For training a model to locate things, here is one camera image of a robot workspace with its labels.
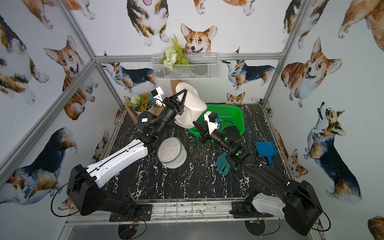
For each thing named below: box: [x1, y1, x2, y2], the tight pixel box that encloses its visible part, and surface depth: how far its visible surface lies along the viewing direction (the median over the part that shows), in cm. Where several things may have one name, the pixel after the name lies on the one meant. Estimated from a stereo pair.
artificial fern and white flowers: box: [160, 34, 189, 69], surface depth 82 cm
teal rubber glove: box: [214, 152, 231, 176], surface depth 90 cm
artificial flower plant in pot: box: [124, 93, 154, 113], surface depth 95 cm
